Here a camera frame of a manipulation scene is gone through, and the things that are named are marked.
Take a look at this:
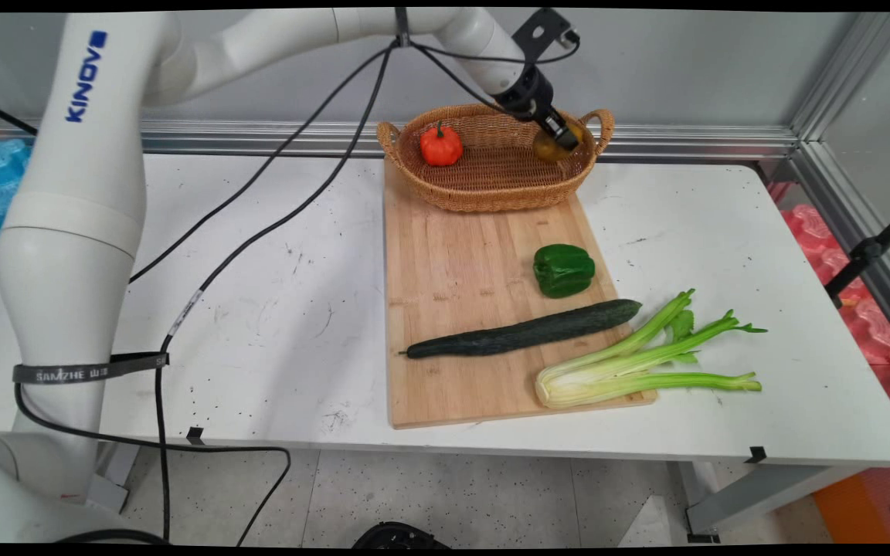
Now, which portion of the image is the black looping cable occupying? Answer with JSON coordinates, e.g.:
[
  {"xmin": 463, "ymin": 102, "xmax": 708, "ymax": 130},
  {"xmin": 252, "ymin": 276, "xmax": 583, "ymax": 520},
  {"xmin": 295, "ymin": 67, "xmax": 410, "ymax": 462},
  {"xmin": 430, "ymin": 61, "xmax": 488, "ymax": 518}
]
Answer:
[{"xmin": 15, "ymin": 382, "xmax": 293, "ymax": 548}]

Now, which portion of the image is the red foam mat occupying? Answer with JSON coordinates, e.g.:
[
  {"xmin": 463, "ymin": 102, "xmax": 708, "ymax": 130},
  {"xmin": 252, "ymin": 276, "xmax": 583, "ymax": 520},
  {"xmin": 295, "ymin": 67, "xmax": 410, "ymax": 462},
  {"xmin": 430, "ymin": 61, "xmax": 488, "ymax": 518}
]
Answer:
[{"xmin": 768, "ymin": 181, "xmax": 890, "ymax": 433}]

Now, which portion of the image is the orange toy pumpkin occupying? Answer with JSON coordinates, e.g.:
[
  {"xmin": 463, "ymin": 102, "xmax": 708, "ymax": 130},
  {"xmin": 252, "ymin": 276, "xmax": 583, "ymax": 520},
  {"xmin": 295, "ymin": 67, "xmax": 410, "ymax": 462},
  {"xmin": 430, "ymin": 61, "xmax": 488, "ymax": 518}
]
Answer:
[{"xmin": 420, "ymin": 121, "xmax": 465, "ymax": 168}]

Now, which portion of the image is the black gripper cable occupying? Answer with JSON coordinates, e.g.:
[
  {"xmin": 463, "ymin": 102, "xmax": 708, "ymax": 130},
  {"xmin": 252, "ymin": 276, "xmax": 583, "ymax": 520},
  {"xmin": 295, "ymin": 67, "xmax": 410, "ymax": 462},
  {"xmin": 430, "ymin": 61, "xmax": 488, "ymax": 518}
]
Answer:
[{"xmin": 128, "ymin": 39, "xmax": 538, "ymax": 285}]

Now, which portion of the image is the brown toy pear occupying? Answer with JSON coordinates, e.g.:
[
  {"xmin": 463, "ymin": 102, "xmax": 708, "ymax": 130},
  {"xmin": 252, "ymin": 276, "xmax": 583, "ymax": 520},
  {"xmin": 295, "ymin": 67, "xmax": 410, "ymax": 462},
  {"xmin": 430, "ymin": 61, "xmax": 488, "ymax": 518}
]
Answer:
[{"xmin": 532, "ymin": 122, "xmax": 586, "ymax": 163}]

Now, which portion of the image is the green bell pepper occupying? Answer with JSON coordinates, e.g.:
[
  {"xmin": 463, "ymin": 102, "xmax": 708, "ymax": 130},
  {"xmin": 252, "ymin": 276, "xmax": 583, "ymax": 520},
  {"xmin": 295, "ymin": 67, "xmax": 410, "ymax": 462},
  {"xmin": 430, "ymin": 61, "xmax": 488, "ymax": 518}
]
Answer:
[{"xmin": 533, "ymin": 244, "xmax": 596, "ymax": 299}]

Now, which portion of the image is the bamboo cutting board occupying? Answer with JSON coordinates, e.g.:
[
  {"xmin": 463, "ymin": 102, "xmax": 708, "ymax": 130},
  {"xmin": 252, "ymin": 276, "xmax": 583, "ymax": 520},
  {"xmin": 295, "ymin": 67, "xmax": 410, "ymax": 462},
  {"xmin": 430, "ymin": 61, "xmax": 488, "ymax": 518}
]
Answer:
[{"xmin": 383, "ymin": 158, "xmax": 660, "ymax": 430}]

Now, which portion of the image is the grey table leg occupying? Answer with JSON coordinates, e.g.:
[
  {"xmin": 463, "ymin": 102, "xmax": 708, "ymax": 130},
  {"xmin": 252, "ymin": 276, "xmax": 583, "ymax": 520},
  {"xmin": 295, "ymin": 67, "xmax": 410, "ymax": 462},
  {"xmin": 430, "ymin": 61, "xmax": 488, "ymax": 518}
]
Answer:
[{"xmin": 677, "ymin": 461, "xmax": 871, "ymax": 543}]

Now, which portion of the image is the dark green cucumber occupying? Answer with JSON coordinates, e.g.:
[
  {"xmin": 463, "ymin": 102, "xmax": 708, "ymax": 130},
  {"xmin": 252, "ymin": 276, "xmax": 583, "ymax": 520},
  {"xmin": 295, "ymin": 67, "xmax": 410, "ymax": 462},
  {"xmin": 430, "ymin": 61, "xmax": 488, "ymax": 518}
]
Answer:
[{"xmin": 399, "ymin": 299, "xmax": 644, "ymax": 360}]

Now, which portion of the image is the black tripod stand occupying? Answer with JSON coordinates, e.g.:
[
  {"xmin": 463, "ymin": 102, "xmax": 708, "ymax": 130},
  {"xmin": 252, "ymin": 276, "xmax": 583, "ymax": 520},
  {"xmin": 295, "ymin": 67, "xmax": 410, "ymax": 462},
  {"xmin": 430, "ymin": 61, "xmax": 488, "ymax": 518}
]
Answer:
[{"xmin": 824, "ymin": 199, "xmax": 890, "ymax": 310}]

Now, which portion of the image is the black round floor object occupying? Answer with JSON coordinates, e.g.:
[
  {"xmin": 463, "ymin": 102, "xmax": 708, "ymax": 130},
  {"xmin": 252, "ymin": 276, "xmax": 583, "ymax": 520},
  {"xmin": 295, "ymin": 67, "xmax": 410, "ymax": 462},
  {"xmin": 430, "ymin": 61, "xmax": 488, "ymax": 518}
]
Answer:
[{"xmin": 352, "ymin": 521, "xmax": 450, "ymax": 549}]

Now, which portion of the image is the black cable with white label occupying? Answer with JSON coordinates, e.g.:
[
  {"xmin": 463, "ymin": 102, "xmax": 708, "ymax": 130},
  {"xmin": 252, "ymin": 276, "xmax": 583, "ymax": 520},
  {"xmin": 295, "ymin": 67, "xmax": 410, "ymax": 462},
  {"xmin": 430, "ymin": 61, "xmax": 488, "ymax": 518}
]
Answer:
[{"xmin": 155, "ymin": 31, "xmax": 581, "ymax": 543}]

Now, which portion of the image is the grey SAMZHE velcro strap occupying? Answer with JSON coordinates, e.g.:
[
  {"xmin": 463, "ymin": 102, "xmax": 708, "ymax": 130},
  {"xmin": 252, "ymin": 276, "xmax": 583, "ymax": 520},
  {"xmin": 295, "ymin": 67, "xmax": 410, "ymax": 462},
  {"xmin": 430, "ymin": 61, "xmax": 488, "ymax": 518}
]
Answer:
[{"xmin": 12, "ymin": 352, "xmax": 170, "ymax": 385}]

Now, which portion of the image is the orange floor panel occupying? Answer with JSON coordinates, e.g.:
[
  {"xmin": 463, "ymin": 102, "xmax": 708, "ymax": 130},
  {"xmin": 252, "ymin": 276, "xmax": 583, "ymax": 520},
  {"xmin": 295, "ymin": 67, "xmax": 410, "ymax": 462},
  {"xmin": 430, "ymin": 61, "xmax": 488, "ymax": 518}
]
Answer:
[{"xmin": 812, "ymin": 471, "xmax": 890, "ymax": 545}]

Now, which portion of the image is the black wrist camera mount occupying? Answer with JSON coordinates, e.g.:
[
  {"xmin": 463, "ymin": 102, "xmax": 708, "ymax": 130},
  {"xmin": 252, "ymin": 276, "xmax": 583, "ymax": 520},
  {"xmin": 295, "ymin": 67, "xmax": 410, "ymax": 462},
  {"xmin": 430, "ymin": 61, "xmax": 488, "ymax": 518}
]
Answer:
[{"xmin": 512, "ymin": 9, "xmax": 579, "ymax": 61}]

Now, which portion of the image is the wicker basket with handles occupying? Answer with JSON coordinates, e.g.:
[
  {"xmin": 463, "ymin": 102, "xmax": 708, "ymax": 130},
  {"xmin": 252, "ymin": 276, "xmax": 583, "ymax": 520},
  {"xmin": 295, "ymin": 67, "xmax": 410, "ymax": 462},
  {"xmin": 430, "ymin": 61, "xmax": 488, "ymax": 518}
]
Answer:
[{"xmin": 377, "ymin": 103, "xmax": 616, "ymax": 214}]

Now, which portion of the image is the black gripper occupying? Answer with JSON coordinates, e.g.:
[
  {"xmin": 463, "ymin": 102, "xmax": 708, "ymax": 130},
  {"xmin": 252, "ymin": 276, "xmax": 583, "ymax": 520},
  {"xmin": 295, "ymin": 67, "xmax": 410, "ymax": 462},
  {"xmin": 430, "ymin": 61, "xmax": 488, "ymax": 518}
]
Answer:
[{"xmin": 491, "ymin": 66, "xmax": 581, "ymax": 152}]

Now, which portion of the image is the green celery bunch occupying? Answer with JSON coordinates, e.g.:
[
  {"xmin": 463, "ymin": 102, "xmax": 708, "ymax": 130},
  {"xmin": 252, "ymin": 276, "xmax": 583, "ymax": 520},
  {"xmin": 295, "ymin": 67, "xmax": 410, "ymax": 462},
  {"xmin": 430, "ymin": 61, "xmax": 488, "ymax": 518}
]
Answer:
[{"xmin": 535, "ymin": 289, "xmax": 769, "ymax": 410}]

